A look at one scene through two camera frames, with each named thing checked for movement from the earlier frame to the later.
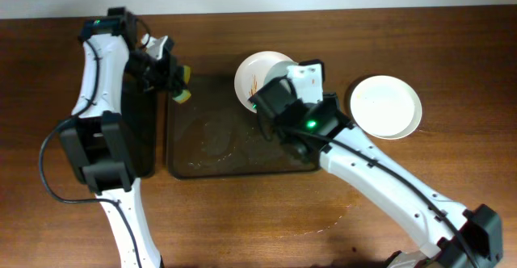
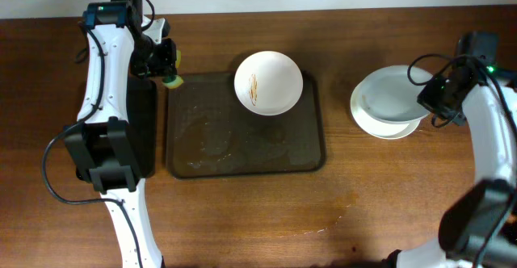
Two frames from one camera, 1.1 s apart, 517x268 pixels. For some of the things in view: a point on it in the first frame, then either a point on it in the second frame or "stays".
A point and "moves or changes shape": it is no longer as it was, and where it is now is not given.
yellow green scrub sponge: x=185 y=94 moves or changes shape
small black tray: x=139 y=112 stays
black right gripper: x=263 y=99 to x=429 y=98
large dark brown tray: x=215 y=135 stays
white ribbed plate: x=279 y=69 to x=388 y=94
